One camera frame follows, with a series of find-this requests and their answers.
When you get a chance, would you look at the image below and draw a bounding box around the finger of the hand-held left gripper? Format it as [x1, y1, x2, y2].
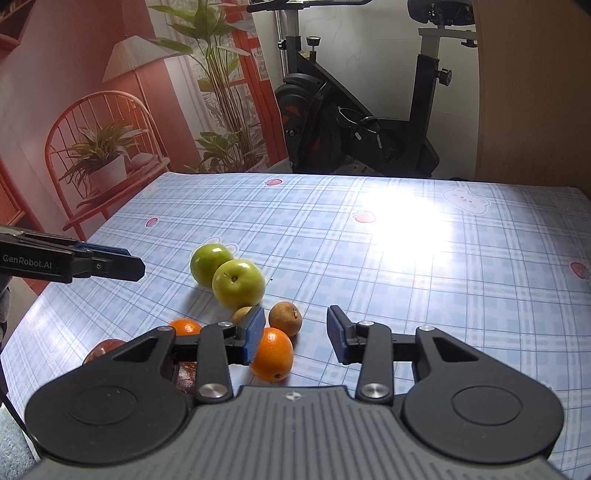
[72, 251, 146, 282]
[46, 235, 134, 257]

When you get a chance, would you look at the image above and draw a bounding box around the black exercise bike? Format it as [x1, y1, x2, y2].
[247, 0, 478, 178]

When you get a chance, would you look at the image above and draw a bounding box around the green apple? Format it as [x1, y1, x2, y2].
[190, 244, 234, 288]
[212, 259, 266, 309]

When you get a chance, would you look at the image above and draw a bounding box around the orange mandarin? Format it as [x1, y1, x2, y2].
[249, 327, 295, 383]
[168, 318, 203, 337]

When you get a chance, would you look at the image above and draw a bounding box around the blue checked tablecloth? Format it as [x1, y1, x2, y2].
[0, 172, 591, 480]

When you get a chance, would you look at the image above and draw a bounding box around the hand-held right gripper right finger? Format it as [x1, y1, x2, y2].
[327, 305, 513, 403]

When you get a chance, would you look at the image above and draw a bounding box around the brown wooden board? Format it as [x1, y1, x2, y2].
[475, 0, 591, 195]

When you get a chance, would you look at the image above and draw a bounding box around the red apple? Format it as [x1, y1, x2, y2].
[82, 338, 127, 365]

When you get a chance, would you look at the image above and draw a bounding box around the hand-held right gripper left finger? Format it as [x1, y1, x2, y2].
[78, 307, 267, 403]

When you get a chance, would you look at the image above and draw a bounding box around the wall poster with plants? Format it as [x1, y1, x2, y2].
[0, 0, 280, 296]

